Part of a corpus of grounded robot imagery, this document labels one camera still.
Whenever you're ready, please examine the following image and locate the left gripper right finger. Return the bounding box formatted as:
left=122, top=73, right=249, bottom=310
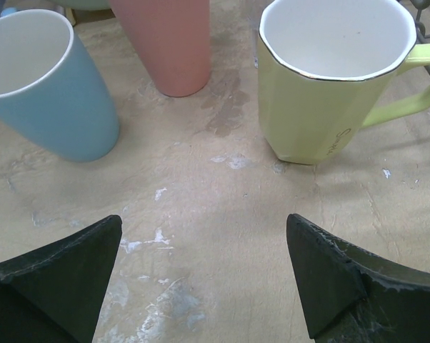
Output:
left=286, top=214, right=430, bottom=342

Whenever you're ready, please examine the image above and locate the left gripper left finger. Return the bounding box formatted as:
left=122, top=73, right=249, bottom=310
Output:
left=0, top=215, right=122, bottom=342

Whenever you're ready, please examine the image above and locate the light blue mug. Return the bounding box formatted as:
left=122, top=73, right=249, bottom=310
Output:
left=0, top=9, right=119, bottom=162

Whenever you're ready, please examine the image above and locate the light green mug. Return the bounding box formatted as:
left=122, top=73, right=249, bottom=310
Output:
left=257, top=1, right=430, bottom=165

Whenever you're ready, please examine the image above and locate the salmon pink tumbler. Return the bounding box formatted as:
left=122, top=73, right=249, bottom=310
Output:
left=109, top=0, right=211, bottom=97

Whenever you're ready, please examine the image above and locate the round drawer cabinet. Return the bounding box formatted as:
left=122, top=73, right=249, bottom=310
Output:
left=51, top=0, right=110, bottom=11

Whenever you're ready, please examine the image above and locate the grey wire dish rack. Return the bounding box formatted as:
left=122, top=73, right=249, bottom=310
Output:
left=409, top=0, right=430, bottom=81

